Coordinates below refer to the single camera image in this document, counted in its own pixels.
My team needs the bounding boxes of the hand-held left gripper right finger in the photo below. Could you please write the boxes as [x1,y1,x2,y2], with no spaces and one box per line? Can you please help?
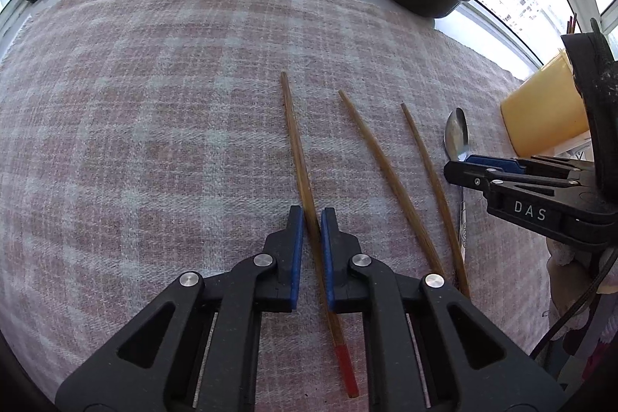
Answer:
[321,207,565,412]

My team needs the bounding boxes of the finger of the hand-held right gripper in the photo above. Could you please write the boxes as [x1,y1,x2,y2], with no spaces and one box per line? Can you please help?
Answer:
[443,160,582,200]
[465,153,596,175]

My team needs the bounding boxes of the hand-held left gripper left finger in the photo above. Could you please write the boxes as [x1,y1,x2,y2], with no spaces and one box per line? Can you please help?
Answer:
[55,205,305,412]

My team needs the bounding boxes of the metal spoon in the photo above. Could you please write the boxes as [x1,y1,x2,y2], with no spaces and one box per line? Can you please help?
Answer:
[444,107,470,259]

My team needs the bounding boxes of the yellow plastic container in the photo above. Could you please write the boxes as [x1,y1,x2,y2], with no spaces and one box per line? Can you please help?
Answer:
[499,49,593,157]

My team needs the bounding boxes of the person's right hand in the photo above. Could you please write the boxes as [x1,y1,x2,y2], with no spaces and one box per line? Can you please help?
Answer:
[545,241,618,345]

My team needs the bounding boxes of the pink plaid cloth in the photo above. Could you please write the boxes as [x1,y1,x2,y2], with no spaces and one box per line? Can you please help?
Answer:
[0,0,557,412]

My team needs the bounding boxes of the black cable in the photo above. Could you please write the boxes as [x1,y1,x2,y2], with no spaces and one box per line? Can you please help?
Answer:
[528,248,618,361]

